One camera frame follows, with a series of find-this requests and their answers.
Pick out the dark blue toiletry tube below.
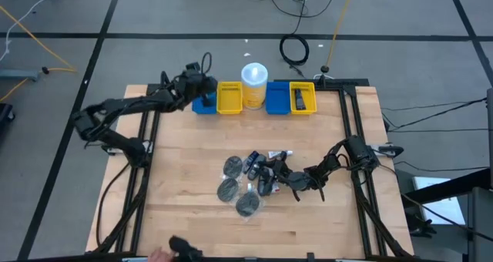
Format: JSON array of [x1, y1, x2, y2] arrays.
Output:
[[243, 150, 260, 175]]

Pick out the yellow floor cable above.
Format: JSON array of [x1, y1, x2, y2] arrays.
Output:
[[325, 0, 357, 69], [0, 5, 78, 102]]

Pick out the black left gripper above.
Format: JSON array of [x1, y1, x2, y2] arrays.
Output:
[[179, 71, 219, 109]]

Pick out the black floor cables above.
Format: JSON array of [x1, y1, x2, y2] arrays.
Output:
[[380, 97, 489, 133]]

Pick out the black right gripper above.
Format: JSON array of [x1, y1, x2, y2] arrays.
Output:
[[264, 158, 317, 193]]

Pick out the coiled black floor cable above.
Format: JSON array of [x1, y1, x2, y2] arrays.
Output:
[[278, 34, 310, 68]]

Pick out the black aluminium table frame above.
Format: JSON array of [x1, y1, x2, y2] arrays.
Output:
[[93, 79, 415, 261]]

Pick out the black camera device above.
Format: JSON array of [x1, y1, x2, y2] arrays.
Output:
[[169, 235, 204, 262]]

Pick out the bagged black round sponge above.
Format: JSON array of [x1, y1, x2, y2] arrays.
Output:
[[221, 153, 247, 180], [233, 183, 265, 219], [215, 176, 241, 204]]

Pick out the blue plastic basket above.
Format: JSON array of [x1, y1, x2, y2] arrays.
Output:
[[265, 81, 292, 116], [191, 95, 219, 116]]

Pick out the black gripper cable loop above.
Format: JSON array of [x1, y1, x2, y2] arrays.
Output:
[[200, 52, 214, 77]]

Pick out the black diagonal beam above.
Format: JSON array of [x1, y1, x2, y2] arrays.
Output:
[[400, 168, 493, 206]]

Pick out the yellow plastic basket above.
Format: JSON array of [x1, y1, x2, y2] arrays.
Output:
[[216, 81, 243, 116], [289, 81, 318, 116]]

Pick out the person's hand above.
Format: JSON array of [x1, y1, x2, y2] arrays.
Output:
[[147, 247, 175, 262]]

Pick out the white yellow wipes canister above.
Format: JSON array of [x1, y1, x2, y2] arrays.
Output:
[[240, 62, 269, 111]]

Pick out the grey stand foot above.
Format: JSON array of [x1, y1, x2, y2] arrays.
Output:
[[0, 69, 40, 82]]

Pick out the white paper sheet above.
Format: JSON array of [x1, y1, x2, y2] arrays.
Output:
[[411, 175, 468, 227]]

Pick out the white floor cable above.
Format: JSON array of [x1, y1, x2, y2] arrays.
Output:
[[0, 0, 55, 62]]

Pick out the grey black toiletry bottle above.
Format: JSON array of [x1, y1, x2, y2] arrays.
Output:
[[248, 154, 267, 181]]

